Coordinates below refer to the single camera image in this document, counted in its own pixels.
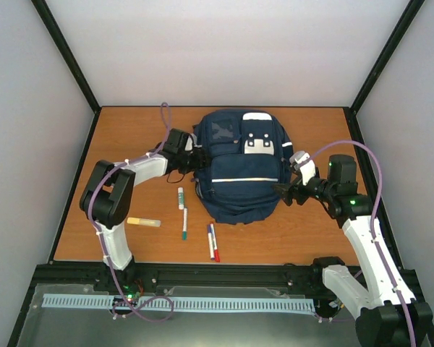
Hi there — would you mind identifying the red marker pen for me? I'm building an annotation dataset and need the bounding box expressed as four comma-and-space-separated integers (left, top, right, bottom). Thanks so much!
210, 223, 221, 262

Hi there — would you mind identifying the blue purple marker pen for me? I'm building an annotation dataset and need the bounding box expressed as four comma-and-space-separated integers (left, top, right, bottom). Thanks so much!
207, 225, 215, 261

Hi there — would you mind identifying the black frame post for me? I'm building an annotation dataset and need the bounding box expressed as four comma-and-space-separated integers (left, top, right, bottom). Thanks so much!
31, 0, 101, 113
350, 0, 425, 116

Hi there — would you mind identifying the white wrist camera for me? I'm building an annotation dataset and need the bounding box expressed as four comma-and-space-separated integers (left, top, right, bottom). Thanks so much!
289, 150, 316, 186
184, 134, 196, 152

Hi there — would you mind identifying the light blue cable duct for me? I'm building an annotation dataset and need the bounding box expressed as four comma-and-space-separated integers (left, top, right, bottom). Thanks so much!
41, 294, 315, 315

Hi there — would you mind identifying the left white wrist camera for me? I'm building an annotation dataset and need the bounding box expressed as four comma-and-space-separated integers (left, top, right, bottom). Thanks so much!
184, 134, 196, 152

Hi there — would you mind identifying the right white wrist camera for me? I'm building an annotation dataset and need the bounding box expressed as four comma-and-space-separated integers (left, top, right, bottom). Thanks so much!
289, 150, 316, 186

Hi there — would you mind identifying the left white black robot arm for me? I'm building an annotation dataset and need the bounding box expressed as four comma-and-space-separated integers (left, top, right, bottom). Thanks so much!
80, 129, 210, 291

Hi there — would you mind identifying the black frame post left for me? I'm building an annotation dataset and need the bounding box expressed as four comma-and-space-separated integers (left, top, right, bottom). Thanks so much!
31, 0, 101, 113

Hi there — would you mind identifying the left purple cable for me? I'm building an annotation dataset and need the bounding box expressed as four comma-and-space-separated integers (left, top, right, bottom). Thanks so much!
85, 102, 174, 322

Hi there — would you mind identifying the yellow highlighter clear cap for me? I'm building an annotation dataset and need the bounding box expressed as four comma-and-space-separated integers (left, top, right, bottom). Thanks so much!
127, 217, 161, 228

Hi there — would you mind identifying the teal tip white marker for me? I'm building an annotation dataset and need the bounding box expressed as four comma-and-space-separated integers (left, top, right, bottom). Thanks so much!
182, 207, 188, 241

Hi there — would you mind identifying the navy blue student backpack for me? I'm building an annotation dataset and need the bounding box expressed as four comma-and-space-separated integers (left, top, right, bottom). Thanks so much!
194, 109, 294, 225

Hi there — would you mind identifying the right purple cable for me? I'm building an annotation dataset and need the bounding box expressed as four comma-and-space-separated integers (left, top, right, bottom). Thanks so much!
299, 140, 419, 347

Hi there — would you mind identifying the green cap glue stick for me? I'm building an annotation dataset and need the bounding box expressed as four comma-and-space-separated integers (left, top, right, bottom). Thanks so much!
177, 187, 185, 210

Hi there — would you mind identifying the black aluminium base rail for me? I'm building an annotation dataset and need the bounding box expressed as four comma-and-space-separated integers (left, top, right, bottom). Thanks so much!
32, 262, 419, 294

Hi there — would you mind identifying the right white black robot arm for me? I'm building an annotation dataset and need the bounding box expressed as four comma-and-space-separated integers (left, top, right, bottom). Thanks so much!
273, 151, 433, 346

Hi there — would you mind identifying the black frame post right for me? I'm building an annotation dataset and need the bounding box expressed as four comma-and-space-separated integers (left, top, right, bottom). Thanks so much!
350, 0, 425, 116

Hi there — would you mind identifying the purple cable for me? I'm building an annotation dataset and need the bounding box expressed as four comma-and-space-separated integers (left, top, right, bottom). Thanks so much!
85, 102, 174, 322
299, 140, 419, 347

